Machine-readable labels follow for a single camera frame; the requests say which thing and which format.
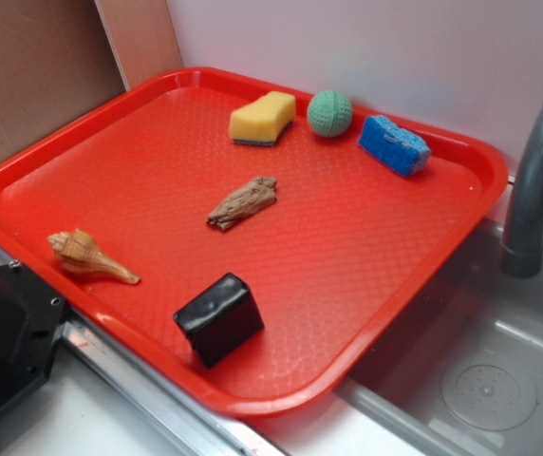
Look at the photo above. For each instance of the grey plastic sink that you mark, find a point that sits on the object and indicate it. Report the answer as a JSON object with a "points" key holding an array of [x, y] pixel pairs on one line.
{"points": [[460, 370]]}

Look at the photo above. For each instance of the black box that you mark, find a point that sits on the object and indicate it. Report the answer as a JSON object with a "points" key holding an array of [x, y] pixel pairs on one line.
{"points": [[220, 319]]}

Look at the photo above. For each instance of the silver metal rail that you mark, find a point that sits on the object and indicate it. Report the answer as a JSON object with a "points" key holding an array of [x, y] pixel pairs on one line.
{"points": [[101, 400]]}

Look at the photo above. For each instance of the brown cardboard panel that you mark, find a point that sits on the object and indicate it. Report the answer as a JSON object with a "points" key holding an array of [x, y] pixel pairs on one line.
{"points": [[61, 59]]}

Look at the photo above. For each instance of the red plastic tray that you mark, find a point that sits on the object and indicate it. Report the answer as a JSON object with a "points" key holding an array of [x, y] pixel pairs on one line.
{"points": [[335, 260]]}

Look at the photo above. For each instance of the brown wood piece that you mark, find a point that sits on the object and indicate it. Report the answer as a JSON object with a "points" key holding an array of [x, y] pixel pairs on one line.
{"points": [[244, 202]]}

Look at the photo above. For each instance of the green textured ball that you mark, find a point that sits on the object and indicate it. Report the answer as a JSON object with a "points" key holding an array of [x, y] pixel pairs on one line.
{"points": [[329, 114]]}

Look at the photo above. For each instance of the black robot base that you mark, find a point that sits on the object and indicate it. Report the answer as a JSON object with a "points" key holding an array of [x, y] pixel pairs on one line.
{"points": [[32, 315]]}

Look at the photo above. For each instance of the blue sponge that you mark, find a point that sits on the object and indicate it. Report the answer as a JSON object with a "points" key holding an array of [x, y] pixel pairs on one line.
{"points": [[399, 149]]}

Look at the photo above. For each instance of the tan conch seashell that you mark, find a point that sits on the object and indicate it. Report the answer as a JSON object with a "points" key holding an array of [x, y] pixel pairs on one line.
{"points": [[81, 255]]}

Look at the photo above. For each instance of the yellow sponge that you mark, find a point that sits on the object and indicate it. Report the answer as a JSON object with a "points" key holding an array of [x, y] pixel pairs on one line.
{"points": [[263, 121]]}

